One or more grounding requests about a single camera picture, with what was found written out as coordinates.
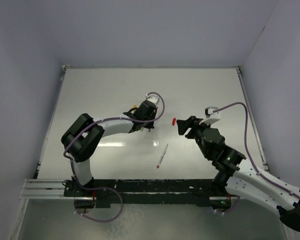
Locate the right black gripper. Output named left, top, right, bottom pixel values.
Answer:
left=176, top=116, right=213, bottom=159

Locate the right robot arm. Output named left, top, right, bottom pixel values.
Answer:
left=176, top=116, right=300, bottom=232

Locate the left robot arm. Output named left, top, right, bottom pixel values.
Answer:
left=61, top=95, right=163, bottom=196

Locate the white pen red end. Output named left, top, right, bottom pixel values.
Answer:
left=156, top=144, right=169, bottom=169

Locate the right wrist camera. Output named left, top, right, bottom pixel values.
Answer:
left=199, top=106, right=221, bottom=125

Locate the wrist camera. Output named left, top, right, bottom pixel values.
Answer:
left=199, top=106, right=221, bottom=125
left=145, top=94, right=160, bottom=108

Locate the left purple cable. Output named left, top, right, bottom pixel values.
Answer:
left=63, top=91, right=166, bottom=191

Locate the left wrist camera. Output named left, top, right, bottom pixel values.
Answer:
left=145, top=94, right=160, bottom=108

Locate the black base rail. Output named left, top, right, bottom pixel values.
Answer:
left=62, top=179, right=235, bottom=210

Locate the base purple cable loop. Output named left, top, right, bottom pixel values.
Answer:
left=73, top=187, right=124, bottom=223

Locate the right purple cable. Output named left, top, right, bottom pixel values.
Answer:
left=213, top=101, right=300, bottom=216

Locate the aluminium frame rail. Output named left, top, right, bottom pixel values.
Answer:
left=18, top=178, right=68, bottom=201

